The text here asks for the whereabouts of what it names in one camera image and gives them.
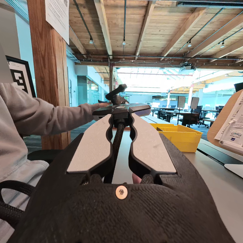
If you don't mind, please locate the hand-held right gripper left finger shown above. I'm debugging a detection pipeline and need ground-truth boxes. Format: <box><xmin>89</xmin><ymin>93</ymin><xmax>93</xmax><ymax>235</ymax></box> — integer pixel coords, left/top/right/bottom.
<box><xmin>66</xmin><ymin>114</ymin><xmax>115</xmax><ymax>178</ymax></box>

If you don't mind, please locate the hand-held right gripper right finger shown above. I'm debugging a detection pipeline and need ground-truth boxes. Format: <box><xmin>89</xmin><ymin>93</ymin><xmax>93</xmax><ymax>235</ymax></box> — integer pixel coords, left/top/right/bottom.
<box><xmin>129</xmin><ymin>113</ymin><xmax>177</xmax><ymax>178</ymax></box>

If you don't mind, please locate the black braided cable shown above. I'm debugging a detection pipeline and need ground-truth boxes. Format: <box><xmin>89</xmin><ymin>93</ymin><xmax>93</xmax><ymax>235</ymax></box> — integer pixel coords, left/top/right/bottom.
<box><xmin>0</xmin><ymin>122</ymin><xmax>125</xmax><ymax>229</ymax></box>

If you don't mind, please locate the person's left forearm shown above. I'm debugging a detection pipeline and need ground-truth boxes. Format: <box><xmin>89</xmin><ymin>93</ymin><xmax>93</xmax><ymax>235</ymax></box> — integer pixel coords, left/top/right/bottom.
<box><xmin>28</xmin><ymin>97</ymin><xmax>101</xmax><ymax>136</ymax></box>

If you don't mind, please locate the yellow plastic bin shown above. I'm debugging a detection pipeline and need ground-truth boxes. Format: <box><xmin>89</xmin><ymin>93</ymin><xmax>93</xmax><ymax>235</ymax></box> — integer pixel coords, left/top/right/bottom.
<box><xmin>149</xmin><ymin>123</ymin><xmax>203</xmax><ymax>153</ymax></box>

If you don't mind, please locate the long office table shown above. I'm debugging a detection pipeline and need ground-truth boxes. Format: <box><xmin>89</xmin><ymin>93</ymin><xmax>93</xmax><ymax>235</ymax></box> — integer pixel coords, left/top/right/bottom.
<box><xmin>152</xmin><ymin>107</ymin><xmax>192</xmax><ymax>122</ymax></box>

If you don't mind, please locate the black chair seat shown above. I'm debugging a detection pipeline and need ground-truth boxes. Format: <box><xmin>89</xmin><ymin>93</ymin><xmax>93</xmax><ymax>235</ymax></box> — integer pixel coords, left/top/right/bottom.
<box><xmin>27</xmin><ymin>150</ymin><xmax>62</xmax><ymax>164</ymax></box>

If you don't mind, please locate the black office chair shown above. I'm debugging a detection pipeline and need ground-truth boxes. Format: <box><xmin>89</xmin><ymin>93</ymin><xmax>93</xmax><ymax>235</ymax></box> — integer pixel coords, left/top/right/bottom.
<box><xmin>188</xmin><ymin>105</ymin><xmax>209</xmax><ymax>128</ymax></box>

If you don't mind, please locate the ceiling projector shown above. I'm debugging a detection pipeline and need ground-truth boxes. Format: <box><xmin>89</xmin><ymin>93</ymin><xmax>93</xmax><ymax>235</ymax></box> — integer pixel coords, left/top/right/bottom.
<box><xmin>178</xmin><ymin>64</ymin><xmax>196</xmax><ymax>73</ymax></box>

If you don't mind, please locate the round wooden board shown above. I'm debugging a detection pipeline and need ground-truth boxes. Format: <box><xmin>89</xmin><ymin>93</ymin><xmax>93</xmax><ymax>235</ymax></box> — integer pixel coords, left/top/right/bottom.
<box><xmin>207</xmin><ymin>89</ymin><xmax>243</xmax><ymax>156</ymax></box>

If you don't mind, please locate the person's grey hoodie torso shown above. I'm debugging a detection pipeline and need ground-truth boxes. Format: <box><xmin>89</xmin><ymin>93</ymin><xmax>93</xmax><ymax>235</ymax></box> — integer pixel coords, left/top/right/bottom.
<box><xmin>0</xmin><ymin>83</ymin><xmax>50</xmax><ymax>243</ymax></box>

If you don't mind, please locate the white wipe packet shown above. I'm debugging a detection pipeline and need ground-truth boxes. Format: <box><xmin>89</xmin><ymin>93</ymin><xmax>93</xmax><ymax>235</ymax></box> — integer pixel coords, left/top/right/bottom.
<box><xmin>218</xmin><ymin>129</ymin><xmax>243</xmax><ymax>147</ymax></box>

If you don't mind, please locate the white flat pad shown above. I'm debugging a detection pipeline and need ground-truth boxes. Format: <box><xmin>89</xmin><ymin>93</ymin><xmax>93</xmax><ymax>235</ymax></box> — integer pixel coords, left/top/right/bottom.
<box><xmin>224</xmin><ymin>164</ymin><xmax>243</xmax><ymax>179</ymax></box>

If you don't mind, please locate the white instruction sheet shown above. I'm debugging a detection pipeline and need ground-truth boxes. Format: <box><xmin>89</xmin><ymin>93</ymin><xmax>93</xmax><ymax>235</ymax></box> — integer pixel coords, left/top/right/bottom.
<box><xmin>214</xmin><ymin>91</ymin><xmax>243</xmax><ymax>148</ymax></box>

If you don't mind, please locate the framed black white poster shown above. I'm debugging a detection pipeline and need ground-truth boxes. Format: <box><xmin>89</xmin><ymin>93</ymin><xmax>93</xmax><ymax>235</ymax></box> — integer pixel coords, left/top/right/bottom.
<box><xmin>5</xmin><ymin>55</ymin><xmax>36</xmax><ymax>98</ymax></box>

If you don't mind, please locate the white paper notice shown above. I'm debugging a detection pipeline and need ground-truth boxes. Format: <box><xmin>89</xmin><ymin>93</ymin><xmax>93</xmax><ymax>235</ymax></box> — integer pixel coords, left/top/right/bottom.
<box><xmin>45</xmin><ymin>0</ymin><xmax>69</xmax><ymax>45</ymax></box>

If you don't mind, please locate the wooden post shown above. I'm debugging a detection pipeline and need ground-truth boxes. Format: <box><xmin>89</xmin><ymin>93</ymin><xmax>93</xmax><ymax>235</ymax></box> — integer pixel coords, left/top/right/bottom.
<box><xmin>27</xmin><ymin>0</ymin><xmax>71</xmax><ymax>150</ymax></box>

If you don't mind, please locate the black ceiling track rail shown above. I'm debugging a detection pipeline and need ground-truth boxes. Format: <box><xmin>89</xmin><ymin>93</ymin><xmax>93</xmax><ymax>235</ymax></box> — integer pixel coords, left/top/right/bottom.
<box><xmin>176</xmin><ymin>2</ymin><xmax>243</xmax><ymax>9</ymax></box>

